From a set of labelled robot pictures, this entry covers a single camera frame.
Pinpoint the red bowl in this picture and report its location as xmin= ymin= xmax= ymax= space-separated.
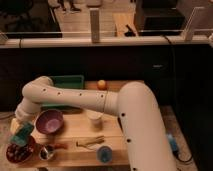
xmin=6 ymin=136 xmax=36 ymax=164

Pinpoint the white angled bracket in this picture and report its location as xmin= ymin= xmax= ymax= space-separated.
xmin=182 ymin=6 xmax=205 ymax=41

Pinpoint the small metal cup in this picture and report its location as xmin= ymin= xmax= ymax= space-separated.
xmin=39 ymin=145 xmax=54 ymax=161

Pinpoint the white cup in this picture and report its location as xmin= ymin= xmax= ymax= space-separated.
xmin=87 ymin=111 xmax=103 ymax=129

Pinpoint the green plastic tray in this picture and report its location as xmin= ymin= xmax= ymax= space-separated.
xmin=42 ymin=75 xmax=84 ymax=110

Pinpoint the orange ball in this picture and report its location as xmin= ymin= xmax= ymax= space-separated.
xmin=97 ymin=80 xmax=107 ymax=90

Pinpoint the white vertical post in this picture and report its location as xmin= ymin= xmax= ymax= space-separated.
xmin=90 ymin=8 xmax=100 ymax=43

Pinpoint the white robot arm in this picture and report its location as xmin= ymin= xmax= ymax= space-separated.
xmin=15 ymin=76 xmax=176 ymax=171

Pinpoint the orange carrot toy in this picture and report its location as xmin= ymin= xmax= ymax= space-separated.
xmin=53 ymin=143 xmax=68 ymax=149

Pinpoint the purple bowl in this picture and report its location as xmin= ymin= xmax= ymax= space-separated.
xmin=35 ymin=109 xmax=64 ymax=134

